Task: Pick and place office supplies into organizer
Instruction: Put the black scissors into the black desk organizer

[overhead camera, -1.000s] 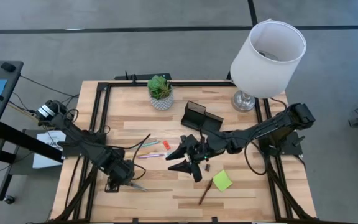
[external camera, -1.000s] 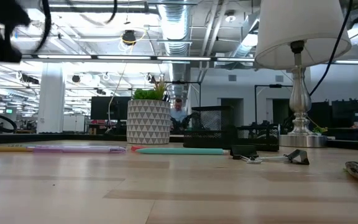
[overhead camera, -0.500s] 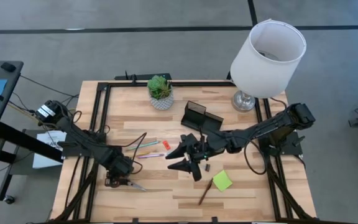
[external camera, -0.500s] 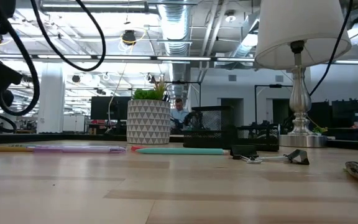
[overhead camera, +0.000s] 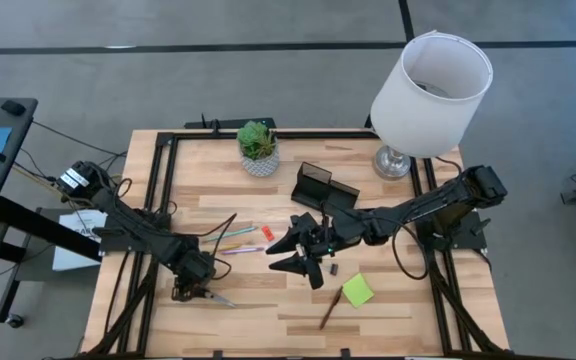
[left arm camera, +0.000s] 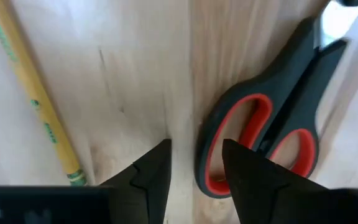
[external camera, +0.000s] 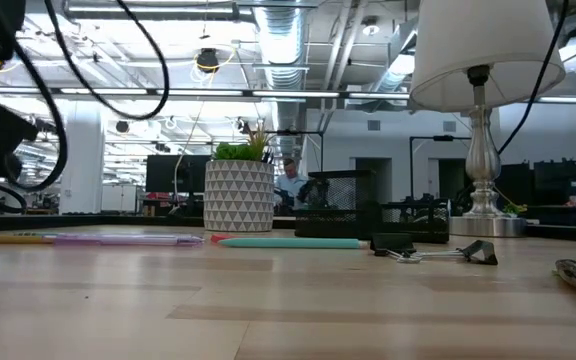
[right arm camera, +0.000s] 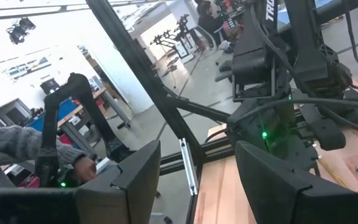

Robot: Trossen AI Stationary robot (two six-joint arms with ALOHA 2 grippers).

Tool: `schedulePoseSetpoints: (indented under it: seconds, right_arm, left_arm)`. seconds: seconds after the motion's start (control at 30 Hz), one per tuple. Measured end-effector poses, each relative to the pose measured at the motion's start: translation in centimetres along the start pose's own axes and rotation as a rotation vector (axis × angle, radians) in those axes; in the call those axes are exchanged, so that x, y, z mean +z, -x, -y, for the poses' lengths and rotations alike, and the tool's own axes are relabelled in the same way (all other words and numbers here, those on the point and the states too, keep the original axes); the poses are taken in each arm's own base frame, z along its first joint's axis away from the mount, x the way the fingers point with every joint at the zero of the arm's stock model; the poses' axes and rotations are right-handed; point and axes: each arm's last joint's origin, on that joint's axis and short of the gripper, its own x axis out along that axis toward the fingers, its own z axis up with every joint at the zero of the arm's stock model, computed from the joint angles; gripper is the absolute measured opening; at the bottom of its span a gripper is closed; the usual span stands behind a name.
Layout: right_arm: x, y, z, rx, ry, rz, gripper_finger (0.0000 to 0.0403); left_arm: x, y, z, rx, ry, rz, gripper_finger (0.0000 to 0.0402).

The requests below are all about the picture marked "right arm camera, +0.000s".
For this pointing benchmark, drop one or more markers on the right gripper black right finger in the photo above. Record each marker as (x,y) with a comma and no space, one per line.
(275,193)

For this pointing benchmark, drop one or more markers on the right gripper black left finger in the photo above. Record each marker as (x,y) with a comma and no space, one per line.
(120,193)

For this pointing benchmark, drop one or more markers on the yellow pencil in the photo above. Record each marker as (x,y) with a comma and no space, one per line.
(331,172)

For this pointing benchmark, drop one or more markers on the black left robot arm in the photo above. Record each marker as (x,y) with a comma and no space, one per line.
(304,37)

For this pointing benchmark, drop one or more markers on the person's hand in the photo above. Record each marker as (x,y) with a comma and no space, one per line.
(84,169)

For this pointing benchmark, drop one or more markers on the wooden workbench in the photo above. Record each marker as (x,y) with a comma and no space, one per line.
(70,115)

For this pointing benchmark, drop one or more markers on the white chair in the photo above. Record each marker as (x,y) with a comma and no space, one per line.
(208,37)

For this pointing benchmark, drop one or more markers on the black monitor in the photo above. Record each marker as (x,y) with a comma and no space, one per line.
(49,85)

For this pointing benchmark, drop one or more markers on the seated person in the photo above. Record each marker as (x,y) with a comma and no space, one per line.
(208,21)

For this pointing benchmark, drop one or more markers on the grey cabinet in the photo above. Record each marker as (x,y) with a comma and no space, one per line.
(8,113)

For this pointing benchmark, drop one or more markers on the black equipment stand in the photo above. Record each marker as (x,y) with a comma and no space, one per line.
(179,34)

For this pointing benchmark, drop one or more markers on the black hanging spotlight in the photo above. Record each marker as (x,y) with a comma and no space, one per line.
(19,31)

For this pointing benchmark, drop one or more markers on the left wrist camera housing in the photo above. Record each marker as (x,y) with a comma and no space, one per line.
(325,133)

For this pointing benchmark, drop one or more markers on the silver metal bracket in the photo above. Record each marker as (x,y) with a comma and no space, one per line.
(189,168)

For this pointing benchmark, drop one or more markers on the black aluminium table frame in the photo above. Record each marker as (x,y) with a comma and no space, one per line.
(129,53)

